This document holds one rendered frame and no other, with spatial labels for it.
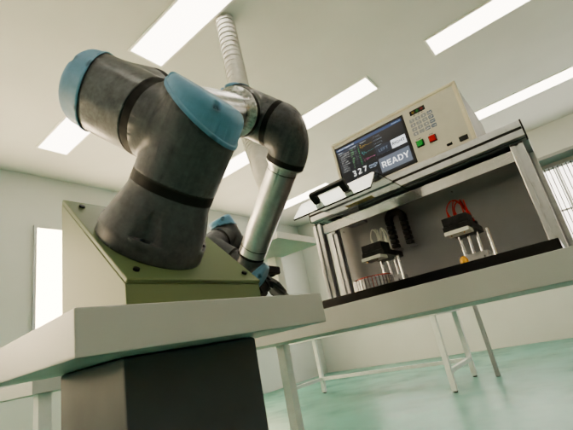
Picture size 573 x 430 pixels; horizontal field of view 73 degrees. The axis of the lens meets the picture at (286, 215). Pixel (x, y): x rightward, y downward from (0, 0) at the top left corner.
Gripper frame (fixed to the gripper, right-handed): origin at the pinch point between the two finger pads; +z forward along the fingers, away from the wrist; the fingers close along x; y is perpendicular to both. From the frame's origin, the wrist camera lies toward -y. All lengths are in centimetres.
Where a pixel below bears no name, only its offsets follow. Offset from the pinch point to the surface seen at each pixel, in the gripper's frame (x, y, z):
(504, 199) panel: 67, -35, 0
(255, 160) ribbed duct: -68, -123, -54
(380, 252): 35.4, -11.5, -4.3
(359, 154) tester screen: 33, -36, -31
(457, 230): 58, -10, -4
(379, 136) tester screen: 42, -38, -33
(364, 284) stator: 33.3, 1.5, -1.9
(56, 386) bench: -98, 29, -8
